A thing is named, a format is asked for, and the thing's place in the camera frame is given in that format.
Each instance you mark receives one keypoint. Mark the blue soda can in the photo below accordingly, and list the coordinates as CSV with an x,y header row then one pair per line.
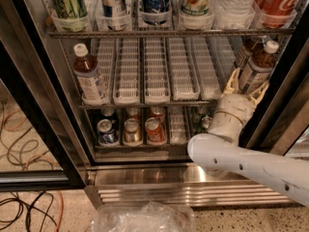
x,y
110,114
107,133

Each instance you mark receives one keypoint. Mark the gold soda can front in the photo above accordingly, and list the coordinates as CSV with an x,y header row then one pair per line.
x,y
132,131

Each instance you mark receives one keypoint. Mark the left glass fridge door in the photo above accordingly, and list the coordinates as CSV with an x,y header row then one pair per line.
x,y
67,177

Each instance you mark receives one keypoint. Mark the steel fridge base grille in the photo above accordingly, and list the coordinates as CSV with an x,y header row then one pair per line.
x,y
175,184

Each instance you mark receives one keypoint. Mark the blue soda can rear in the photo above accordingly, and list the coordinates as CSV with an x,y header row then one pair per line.
x,y
110,114

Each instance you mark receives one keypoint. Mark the green soda can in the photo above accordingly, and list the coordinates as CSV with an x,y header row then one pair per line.
x,y
204,124
198,113

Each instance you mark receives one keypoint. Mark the red coca-cola bottle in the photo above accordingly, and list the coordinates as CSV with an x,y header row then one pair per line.
x,y
274,13

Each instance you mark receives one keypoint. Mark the green can top shelf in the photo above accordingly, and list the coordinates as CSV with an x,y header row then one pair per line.
x,y
71,14

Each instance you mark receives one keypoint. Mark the right fridge door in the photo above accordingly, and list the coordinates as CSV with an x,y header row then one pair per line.
x,y
282,116

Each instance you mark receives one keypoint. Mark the gold soda can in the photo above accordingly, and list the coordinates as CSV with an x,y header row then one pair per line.
x,y
133,113
132,131

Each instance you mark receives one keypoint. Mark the red soda can front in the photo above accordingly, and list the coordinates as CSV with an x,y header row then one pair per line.
x,y
154,130

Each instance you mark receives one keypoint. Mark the silver blue can top shelf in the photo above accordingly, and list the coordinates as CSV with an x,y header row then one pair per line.
x,y
114,12

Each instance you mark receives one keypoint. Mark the green soda can rear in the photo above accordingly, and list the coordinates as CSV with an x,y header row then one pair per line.
x,y
198,113

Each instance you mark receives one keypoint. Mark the gold soda can rear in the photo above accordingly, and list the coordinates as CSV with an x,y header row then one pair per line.
x,y
133,113

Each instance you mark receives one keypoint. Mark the white bottom shelf tray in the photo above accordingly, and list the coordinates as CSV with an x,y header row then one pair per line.
x,y
177,125

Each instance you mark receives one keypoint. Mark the middle wire shelf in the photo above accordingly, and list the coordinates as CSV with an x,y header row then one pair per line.
x,y
165,104

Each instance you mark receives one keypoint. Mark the tea bottle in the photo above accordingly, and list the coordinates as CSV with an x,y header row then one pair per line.
x,y
249,47
258,68
89,75

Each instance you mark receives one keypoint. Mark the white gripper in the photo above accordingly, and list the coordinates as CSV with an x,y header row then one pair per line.
x,y
237,105

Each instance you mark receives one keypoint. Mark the wire shelf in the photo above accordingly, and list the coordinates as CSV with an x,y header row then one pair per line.
x,y
168,33
165,104

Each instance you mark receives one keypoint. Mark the top wire shelf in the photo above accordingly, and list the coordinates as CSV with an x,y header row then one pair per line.
x,y
168,33

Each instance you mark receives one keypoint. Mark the blue soda can front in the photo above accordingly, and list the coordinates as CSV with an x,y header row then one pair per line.
x,y
107,133

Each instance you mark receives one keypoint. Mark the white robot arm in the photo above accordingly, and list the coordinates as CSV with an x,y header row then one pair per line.
x,y
218,148

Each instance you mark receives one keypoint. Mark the red soda can rear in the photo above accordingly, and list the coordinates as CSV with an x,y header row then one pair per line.
x,y
158,112

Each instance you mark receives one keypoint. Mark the red soda can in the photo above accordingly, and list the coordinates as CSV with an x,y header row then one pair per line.
x,y
158,112
154,130

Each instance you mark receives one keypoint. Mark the green soda can front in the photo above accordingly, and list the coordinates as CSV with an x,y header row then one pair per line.
x,y
204,124

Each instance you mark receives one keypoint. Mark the clear plastic bin with bag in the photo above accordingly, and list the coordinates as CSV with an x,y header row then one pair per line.
x,y
149,217

